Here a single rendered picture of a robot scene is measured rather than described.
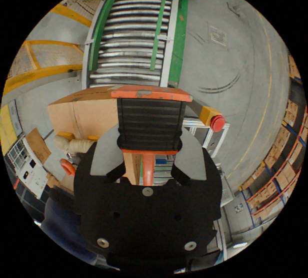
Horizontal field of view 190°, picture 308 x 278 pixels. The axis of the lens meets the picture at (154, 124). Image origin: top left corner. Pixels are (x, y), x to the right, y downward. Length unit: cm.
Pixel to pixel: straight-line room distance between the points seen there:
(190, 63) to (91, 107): 129
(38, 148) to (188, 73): 273
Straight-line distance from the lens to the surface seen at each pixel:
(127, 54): 80
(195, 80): 144
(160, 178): 72
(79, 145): 31
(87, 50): 93
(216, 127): 40
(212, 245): 58
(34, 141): 218
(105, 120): 31
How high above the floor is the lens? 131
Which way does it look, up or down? 62 degrees down
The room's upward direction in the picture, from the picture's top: 178 degrees clockwise
